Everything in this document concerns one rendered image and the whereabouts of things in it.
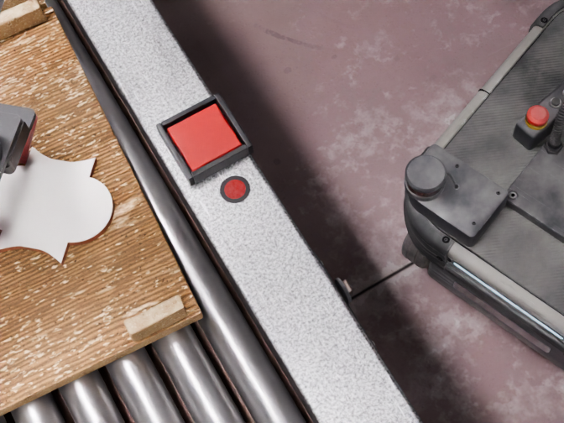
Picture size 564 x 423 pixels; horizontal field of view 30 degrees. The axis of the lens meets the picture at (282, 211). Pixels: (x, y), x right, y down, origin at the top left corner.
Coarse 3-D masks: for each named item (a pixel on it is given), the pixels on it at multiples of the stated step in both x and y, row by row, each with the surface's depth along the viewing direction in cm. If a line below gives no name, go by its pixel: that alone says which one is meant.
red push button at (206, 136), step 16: (208, 112) 112; (176, 128) 111; (192, 128) 111; (208, 128) 111; (224, 128) 111; (176, 144) 110; (192, 144) 110; (208, 144) 110; (224, 144) 110; (240, 144) 110; (192, 160) 109; (208, 160) 109
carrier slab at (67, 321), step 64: (0, 64) 115; (64, 64) 114; (64, 128) 111; (128, 192) 107; (0, 256) 105; (128, 256) 104; (0, 320) 102; (64, 320) 102; (192, 320) 102; (0, 384) 100; (64, 384) 101
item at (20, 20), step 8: (32, 0) 115; (8, 8) 115; (16, 8) 115; (24, 8) 115; (32, 8) 115; (40, 8) 115; (0, 16) 114; (8, 16) 114; (16, 16) 114; (24, 16) 115; (32, 16) 115; (40, 16) 116; (0, 24) 114; (8, 24) 115; (16, 24) 115; (24, 24) 116; (32, 24) 116; (0, 32) 115; (8, 32) 115; (16, 32) 116; (0, 40) 116
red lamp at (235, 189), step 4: (232, 180) 109; (236, 180) 109; (240, 180) 109; (228, 184) 109; (232, 184) 109; (236, 184) 109; (240, 184) 109; (224, 188) 109; (228, 188) 109; (232, 188) 109; (236, 188) 109; (240, 188) 109; (244, 188) 109; (228, 192) 109; (232, 192) 109; (236, 192) 109; (240, 192) 109; (244, 192) 109; (228, 196) 109; (232, 196) 109; (236, 196) 109; (240, 196) 109
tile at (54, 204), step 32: (32, 160) 109; (96, 160) 109; (0, 192) 107; (32, 192) 107; (64, 192) 107; (96, 192) 107; (0, 224) 106; (32, 224) 106; (64, 224) 105; (96, 224) 105; (64, 256) 104
